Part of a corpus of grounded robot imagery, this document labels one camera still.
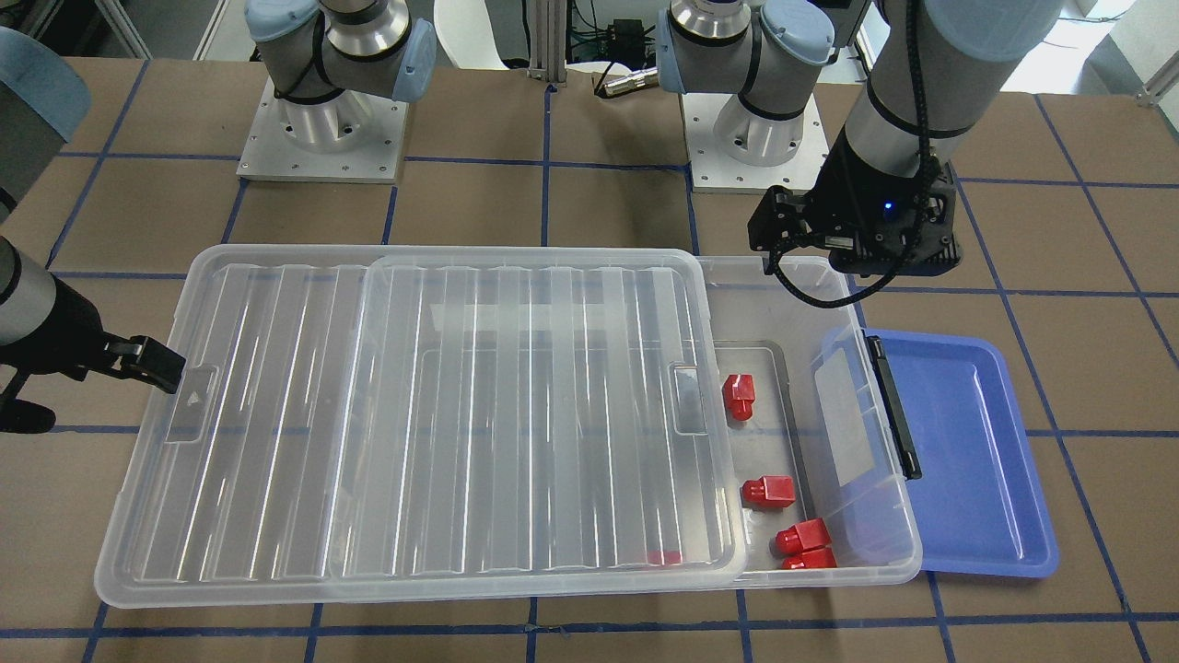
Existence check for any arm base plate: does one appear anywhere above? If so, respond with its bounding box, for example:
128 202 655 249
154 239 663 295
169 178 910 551
681 94 828 193
236 81 410 185

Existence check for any wrist camera black housing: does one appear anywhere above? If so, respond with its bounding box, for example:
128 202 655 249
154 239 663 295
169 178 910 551
828 170 962 277

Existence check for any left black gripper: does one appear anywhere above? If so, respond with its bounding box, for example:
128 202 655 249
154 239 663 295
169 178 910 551
747 134 940 277

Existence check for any red block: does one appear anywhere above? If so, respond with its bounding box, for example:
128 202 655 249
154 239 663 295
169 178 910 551
722 373 755 421
740 475 797 508
646 549 683 567
773 518 831 557

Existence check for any aluminium frame post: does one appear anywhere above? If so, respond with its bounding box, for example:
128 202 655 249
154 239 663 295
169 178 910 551
525 0 571 88

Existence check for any clear plastic storage box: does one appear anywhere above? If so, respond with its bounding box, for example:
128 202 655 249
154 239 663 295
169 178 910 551
700 256 923 590

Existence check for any clear plastic box lid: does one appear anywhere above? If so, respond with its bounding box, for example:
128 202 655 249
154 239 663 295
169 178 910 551
94 244 747 609

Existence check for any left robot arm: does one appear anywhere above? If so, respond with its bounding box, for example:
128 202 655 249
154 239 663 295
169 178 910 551
654 1 1062 276

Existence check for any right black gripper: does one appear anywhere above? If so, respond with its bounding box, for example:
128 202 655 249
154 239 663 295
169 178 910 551
1 276 187 434

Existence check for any black box latch handle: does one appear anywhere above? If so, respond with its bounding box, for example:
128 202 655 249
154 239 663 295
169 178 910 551
867 334 923 480

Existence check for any blue plastic tray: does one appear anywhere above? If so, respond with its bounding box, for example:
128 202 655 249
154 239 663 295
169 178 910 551
869 329 1058 579

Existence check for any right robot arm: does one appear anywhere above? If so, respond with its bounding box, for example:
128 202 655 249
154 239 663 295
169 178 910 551
4 1 439 434

